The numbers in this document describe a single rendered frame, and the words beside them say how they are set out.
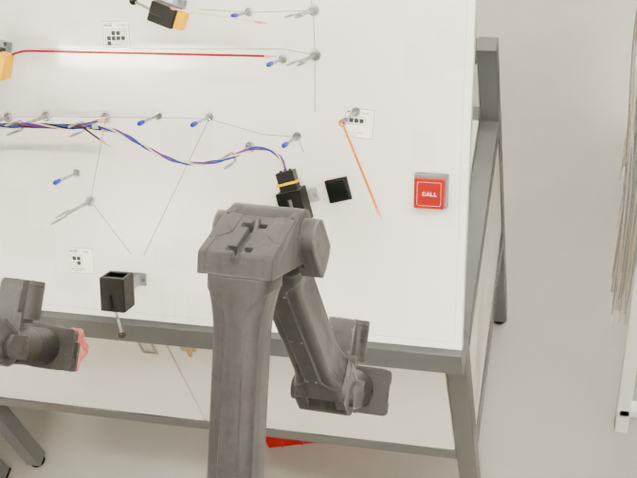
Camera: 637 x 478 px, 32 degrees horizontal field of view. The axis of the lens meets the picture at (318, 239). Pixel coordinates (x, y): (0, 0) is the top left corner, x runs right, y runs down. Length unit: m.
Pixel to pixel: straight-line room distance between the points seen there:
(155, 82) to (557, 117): 1.73
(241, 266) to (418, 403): 1.19
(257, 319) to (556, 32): 2.71
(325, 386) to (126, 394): 1.13
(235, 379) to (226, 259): 0.12
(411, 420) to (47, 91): 0.95
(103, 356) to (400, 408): 0.61
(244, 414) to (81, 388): 1.44
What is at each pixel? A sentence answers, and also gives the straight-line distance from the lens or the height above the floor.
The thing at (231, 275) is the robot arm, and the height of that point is 1.69.
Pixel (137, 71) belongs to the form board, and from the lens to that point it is 1.95.
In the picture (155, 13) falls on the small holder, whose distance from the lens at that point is 1.85.
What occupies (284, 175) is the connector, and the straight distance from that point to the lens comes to 1.81.
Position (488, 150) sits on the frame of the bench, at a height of 0.80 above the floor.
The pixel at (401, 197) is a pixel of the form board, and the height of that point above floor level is 1.08.
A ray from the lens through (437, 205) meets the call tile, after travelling 1.81.
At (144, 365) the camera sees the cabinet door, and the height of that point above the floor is 0.63.
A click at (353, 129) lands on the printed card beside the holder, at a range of 1.84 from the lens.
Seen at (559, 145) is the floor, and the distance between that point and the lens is 3.33.
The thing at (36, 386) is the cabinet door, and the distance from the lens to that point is 2.55.
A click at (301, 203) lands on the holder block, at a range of 1.80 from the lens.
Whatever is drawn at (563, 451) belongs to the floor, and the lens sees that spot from 2.79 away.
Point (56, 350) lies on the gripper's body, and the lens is 1.76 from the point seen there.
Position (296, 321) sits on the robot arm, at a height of 1.50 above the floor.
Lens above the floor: 2.52
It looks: 53 degrees down
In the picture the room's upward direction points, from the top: 15 degrees counter-clockwise
